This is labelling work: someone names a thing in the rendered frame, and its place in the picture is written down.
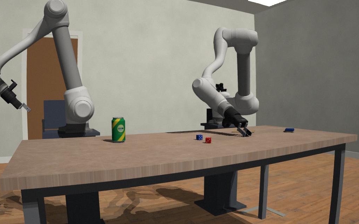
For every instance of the green soda can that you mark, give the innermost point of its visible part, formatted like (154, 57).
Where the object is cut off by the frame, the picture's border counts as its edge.
(118, 129)

